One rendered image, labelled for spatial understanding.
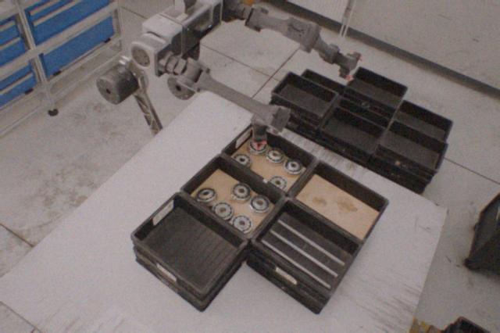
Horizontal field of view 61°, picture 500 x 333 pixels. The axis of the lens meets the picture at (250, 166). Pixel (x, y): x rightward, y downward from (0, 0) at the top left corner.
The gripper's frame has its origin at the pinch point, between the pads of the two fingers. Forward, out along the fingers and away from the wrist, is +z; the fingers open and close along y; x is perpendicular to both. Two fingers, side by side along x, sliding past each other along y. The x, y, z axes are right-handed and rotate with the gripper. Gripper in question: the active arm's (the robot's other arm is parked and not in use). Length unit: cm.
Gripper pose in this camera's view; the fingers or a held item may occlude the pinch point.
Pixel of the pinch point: (257, 143)
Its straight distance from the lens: 221.4
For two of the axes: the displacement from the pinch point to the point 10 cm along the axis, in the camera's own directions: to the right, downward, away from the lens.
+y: -0.7, -7.9, 6.1
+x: -9.9, -0.1, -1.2
